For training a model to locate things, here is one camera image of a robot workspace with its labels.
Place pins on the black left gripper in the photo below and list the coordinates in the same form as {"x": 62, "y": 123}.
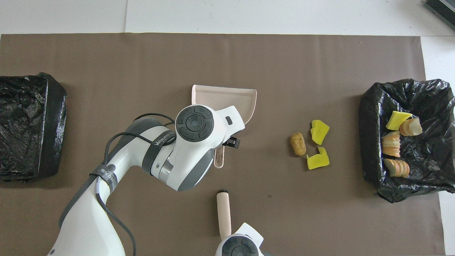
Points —
{"x": 231, "y": 142}

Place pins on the beige plastic dustpan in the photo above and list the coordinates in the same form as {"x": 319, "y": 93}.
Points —
{"x": 220, "y": 96}

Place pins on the toy croissant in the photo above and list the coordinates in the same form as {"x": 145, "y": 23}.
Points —
{"x": 391, "y": 144}
{"x": 397, "y": 168}

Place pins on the yellow sponge chunk green edge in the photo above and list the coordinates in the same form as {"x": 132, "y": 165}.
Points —
{"x": 397, "y": 121}

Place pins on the pale bread piece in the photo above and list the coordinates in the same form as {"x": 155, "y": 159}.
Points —
{"x": 411, "y": 127}

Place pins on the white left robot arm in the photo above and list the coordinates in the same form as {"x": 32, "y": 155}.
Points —
{"x": 193, "y": 122}

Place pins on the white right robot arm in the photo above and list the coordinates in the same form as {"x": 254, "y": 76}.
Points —
{"x": 238, "y": 249}

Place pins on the black bag lined bin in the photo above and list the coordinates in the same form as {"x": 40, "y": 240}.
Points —
{"x": 426, "y": 99}

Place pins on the brown bread roll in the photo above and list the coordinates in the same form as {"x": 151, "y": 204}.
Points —
{"x": 298, "y": 143}

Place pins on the notched yellow sponge chunk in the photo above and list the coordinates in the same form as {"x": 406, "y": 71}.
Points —
{"x": 317, "y": 161}

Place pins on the brown paper table mat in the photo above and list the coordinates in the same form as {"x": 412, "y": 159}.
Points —
{"x": 106, "y": 71}

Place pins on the black bag wrapped box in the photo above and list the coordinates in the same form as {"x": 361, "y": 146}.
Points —
{"x": 32, "y": 142}

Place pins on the dark ribbed device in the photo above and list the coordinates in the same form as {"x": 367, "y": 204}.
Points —
{"x": 444, "y": 9}

